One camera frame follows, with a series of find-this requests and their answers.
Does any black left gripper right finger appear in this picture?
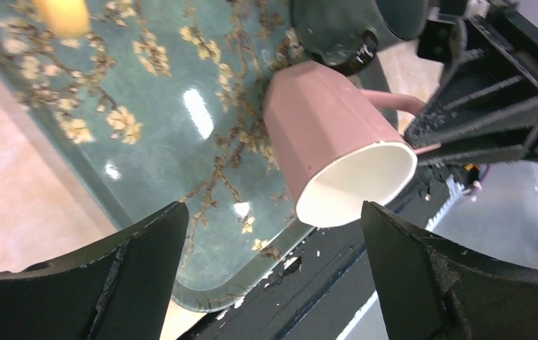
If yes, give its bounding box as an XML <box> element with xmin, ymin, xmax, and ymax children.
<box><xmin>362</xmin><ymin>201</ymin><xmax>538</xmax><ymax>339</ymax></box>

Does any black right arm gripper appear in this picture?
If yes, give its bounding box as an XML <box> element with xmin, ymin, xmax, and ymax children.
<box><xmin>404</xmin><ymin>1</ymin><xmax>538</xmax><ymax>165</ymax></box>

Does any dark teal mug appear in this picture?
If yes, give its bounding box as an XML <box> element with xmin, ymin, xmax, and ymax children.
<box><xmin>290</xmin><ymin>0</ymin><xmax>430</xmax><ymax>76</ymax></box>

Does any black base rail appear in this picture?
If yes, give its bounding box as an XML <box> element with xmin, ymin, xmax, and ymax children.
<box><xmin>180</xmin><ymin>165</ymin><xmax>483</xmax><ymax>339</ymax></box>

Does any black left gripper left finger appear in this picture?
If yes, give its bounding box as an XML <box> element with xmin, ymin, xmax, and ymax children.
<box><xmin>0</xmin><ymin>202</ymin><xmax>189</xmax><ymax>339</ymax></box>

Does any yellow mug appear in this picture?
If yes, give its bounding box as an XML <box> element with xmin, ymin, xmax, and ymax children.
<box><xmin>32</xmin><ymin>0</ymin><xmax>91</xmax><ymax>39</ymax></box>

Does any pale pink tall mug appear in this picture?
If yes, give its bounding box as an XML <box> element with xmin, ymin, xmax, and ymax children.
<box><xmin>263</xmin><ymin>61</ymin><xmax>439</xmax><ymax>228</ymax></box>

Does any teal blossom-pattern tray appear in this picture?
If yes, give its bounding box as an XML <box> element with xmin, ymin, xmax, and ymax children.
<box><xmin>0</xmin><ymin>1</ymin><xmax>310</xmax><ymax>312</ymax></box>

